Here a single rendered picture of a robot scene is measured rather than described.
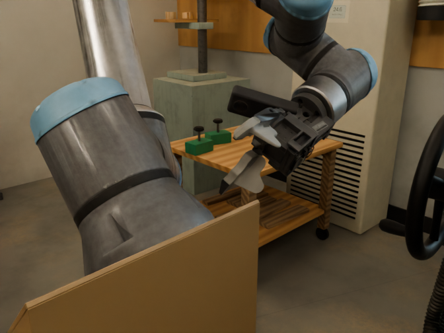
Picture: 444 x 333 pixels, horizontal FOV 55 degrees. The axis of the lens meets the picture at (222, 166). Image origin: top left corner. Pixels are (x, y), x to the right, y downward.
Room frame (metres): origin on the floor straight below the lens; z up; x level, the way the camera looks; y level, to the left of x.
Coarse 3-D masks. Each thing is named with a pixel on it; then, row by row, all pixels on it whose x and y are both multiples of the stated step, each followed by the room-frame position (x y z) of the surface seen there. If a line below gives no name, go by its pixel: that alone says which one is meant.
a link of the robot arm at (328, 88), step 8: (312, 80) 0.73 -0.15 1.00; (320, 80) 0.72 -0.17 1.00; (328, 80) 0.72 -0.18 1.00; (304, 88) 0.72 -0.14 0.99; (312, 88) 0.71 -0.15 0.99; (320, 88) 0.70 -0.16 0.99; (328, 88) 0.71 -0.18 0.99; (336, 88) 0.71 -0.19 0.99; (320, 96) 0.70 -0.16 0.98; (328, 96) 0.69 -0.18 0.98; (336, 96) 0.70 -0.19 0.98; (344, 96) 0.71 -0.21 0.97; (328, 104) 0.69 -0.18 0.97; (336, 104) 0.70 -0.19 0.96; (344, 104) 0.71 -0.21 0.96; (328, 112) 0.70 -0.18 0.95; (336, 112) 0.70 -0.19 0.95; (344, 112) 0.72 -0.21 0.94; (336, 120) 0.71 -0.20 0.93
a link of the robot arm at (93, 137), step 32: (64, 96) 0.56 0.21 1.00; (96, 96) 0.57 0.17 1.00; (128, 96) 0.62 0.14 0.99; (32, 128) 0.57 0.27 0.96; (64, 128) 0.53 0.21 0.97; (96, 128) 0.53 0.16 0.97; (128, 128) 0.55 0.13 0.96; (64, 160) 0.52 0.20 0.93; (96, 160) 0.51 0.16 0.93; (128, 160) 0.51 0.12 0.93; (160, 160) 0.55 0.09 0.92; (64, 192) 0.51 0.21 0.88; (96, 192) 0.49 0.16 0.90
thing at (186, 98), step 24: (192, 24) 2.79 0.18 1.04; (168, 72) 2.87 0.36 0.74; (192, 72) 2.83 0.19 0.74; (216, 72) 2.83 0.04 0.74; (168, 96) 2.70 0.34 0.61; (192, 96) 2.51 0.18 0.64; (216, 96) 2.63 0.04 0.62; (168, 120) 2.71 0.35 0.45; (192, 120) 2.51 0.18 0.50; (240, 120) 2.76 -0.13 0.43; (192, 168) 2.52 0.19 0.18; (216, 168) 2.63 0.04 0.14; (192, 192) 2.52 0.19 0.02
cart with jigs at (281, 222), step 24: (216, 120) 1.92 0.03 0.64; (192, 144) 1.74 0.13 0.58; (216, 144) 1.90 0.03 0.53; (240, 144) 1.91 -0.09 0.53; (336, 144) 1.91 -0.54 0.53; (264, 168) 1.57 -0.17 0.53; (240, 192) 2.10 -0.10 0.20; (264, 192) 2.10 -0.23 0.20; (216, 216) 1.81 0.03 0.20; (264, 216) 1.82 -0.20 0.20; (288, 216) 1.81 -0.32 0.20; (312, 216) 1.85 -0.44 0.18; (264, 240) 1.61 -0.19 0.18
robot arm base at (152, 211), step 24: (120, 192) 0.48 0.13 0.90; (144, 192) 0.49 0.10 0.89; (168, 192) 0.50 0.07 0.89; (96, 216) 0.47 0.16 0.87; (120, 216) 0.46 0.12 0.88; (144, 216) 0.46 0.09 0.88; (168, 216) 0.46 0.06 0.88; (192, 216) 0.47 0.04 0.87; (96, 240) 0.45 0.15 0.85; (120, 240) 0.45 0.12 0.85; (144, 240) 0.43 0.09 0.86; (96, 264) 0.43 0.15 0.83
